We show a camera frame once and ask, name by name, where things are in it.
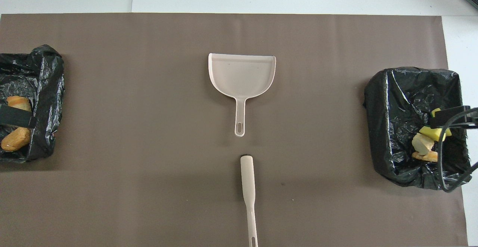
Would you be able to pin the notched yellow sponge piece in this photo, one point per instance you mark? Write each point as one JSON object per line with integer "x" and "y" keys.
{"x": 436, "y": 111}

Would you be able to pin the pale foam chunk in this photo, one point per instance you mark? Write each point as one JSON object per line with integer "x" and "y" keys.
{"x": 20, "y": 103}

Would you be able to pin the brown peanut shaped piece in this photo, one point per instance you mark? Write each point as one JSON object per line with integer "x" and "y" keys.
{"x": 15, "y": 139}

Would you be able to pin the small yellow sponge piece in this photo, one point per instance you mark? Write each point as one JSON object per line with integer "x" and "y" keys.
{"x": 431, "y": 133}

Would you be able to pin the angular beige foam chunk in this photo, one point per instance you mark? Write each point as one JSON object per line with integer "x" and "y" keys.
{"x": 422, "y": 144}

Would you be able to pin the rounded beige foam chunk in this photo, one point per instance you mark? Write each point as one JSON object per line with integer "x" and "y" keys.
{"x": 425, "y": 156}

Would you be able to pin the pink plastic dustpan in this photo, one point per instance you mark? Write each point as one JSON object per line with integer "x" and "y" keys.
{"x": 241, "y": 75}

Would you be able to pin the empty black bag lined bin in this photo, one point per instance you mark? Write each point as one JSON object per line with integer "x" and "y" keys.
{"x": 44, "y": 75}

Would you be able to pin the black bag lined trash bin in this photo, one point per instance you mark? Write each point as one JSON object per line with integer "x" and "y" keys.
{"x": 392, "y": 108}

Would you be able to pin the brown table mat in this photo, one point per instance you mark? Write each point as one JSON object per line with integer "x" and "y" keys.
{"x": 298, "y": 90}

